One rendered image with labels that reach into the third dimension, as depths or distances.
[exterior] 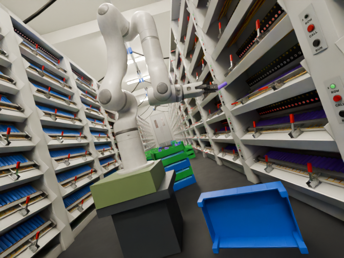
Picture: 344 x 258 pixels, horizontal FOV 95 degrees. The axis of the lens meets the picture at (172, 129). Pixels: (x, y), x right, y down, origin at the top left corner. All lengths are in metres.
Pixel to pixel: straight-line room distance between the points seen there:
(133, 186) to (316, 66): 0.72
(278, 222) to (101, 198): 0.69
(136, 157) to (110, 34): 0.60
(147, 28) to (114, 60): 0.21
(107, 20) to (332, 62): 0.83
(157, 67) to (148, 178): 0.46
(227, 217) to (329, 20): 0.69
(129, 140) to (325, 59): 0.73
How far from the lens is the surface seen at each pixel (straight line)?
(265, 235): 0.80
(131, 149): 0.78
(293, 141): 0.78
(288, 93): 0.72
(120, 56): 0.89
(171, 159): 1.45
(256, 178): 1.23
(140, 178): 0.68
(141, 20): 0.89
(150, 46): 0.82
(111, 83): 0.81
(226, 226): 0.79
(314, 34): 0.62
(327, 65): 0.61
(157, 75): 0.68
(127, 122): 0.79
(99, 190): 0.76
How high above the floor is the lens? 0.47
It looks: 3 degrees up
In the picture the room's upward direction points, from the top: 18 degrees counter-clockwise
